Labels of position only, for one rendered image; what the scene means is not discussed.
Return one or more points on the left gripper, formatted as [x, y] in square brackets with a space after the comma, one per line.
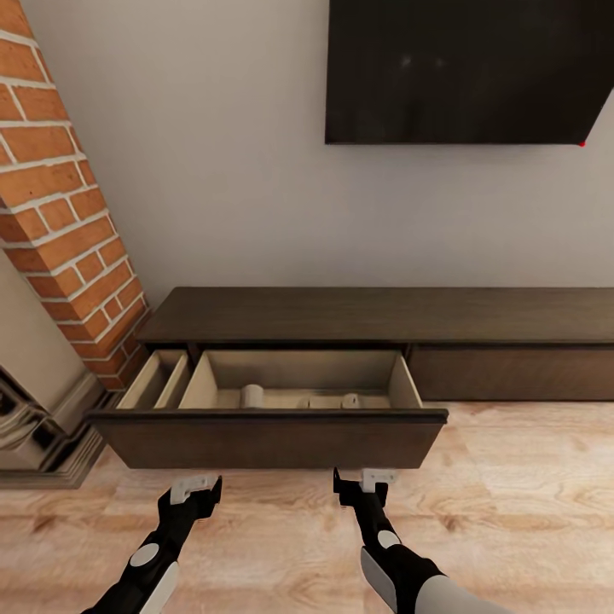
[200, 504]

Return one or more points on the cabinet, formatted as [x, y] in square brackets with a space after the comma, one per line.
[393, 346]

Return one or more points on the wood fireplace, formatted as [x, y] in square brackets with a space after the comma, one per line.
[44, 389]

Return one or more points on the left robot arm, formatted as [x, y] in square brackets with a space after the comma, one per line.
[151, 575]

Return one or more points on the wall mounted tv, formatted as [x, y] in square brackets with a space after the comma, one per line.
[467, 72]

